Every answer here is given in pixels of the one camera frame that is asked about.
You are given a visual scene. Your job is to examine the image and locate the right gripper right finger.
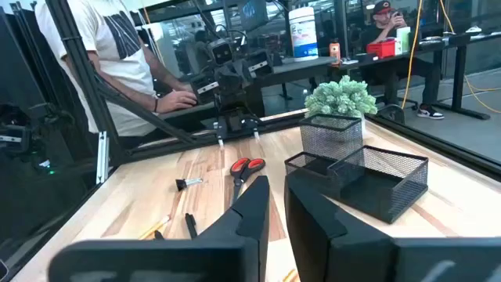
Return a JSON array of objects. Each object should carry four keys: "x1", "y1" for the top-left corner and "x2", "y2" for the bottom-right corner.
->
[{"x1": 284, "y1": 174, "x2": 395, "y2": 282}]

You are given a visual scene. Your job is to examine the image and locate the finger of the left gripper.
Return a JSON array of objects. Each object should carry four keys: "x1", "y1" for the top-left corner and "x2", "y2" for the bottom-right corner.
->
[
  {"x1": 216, "y1": 68, "x2": 235, "y2": 102},
  {"x1": 233, "y1": 62, "x2": 252, "y2": 97}
]

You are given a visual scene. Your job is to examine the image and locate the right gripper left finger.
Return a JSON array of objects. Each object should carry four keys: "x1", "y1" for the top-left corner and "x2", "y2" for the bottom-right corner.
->
[{"x1": 197, "y1": 175, "x2": 271, "y2": 282}]

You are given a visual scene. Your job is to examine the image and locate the red-handled scissors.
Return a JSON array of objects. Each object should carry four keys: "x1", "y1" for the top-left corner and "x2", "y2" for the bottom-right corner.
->
[{"x1": 229, "y1": 157, "x2": 266, "y2": 205}]

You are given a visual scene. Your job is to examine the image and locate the black mesh desk organizer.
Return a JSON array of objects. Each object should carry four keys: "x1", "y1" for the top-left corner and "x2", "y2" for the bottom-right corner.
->
[{"x1": 284, "y1": 113, "x2": 430, "y2": 225}]

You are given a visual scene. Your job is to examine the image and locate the black binder clip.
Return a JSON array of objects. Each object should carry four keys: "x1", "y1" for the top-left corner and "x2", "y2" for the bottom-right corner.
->
[{"x1": 175, "y1": 177, "x2": 204, "y2": 193}]

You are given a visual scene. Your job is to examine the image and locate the long black office table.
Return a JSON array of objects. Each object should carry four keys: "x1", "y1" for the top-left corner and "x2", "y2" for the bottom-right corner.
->
[{"x1": 340, "y1": 33, "x2": 501, "y2": 121}]

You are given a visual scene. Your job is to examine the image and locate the black side desk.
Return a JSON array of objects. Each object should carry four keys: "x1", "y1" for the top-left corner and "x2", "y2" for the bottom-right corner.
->
[{"x1": 158, "y1": 56, "x2": 338, "y2": 121}]

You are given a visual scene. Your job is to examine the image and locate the side desk monitor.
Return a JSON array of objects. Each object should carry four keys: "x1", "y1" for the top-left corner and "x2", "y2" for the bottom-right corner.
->
[{"x1": 236, "y1": 0, "x2": 270, "y2": 33}]

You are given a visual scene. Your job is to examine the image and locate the white wipes canister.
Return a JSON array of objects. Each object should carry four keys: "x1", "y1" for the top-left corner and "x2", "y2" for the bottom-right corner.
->
[{"x1": 288, "y1": 6, "x2": 319, "y2": 63}]

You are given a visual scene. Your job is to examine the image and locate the person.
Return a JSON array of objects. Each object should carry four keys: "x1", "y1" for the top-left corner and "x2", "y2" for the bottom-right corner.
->
[
  {"x1": 34, "y1": 0, "x2": 199, "y2": 139},
  {"x1": 359, "y1": 0, "x2": 446, "y2": 121}
]

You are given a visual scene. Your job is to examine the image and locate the orange bottle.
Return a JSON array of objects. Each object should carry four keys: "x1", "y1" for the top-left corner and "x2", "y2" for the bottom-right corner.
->
[{"x1": 329, "y1": 38, "x2": 341, "y2": 66}]

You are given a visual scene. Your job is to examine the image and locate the green artificial potted plant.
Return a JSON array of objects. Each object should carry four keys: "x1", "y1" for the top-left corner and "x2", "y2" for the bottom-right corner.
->
[{"x1": 304, "y1": 74, "x2": 379, "y2": 136}]

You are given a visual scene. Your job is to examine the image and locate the red box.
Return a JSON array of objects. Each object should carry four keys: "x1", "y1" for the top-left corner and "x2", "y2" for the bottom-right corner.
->
[{"x1": 366, "y1": 38, "x2": 397, "y2": 60}]

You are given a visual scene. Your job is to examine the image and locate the green and white box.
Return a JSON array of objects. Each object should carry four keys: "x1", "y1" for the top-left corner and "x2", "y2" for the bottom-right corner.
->
[{"x1": 395, "y1": 26, "x2": 412, "y2": 55}]

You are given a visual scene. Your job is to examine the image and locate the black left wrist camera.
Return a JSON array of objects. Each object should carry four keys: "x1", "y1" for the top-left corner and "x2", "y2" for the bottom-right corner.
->
[{"x1": 208, "y1": 38, "x2": 236, "y2": 66}]

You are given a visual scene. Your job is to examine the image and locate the silver frame bracket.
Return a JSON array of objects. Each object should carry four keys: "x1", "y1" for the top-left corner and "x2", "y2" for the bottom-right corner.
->
[{"x1": 96, "y1": 131, "x2": 110, "y2": 185}]

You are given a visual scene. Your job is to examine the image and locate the black aluminium table frame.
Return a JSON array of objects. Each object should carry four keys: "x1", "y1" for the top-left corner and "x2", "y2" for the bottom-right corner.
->
[{"x1": 45, "y1": 0, "x2": 501, "y2": 181}]

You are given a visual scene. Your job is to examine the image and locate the yellow hanging cable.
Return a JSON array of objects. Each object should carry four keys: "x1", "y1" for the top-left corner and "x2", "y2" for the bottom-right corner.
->
[
  {"x1": 438, "y1": 0, "x2": 501, "y2": 114},
  {"x1": 401, "y1": 0, "x2": 424, "y2": 110}
]

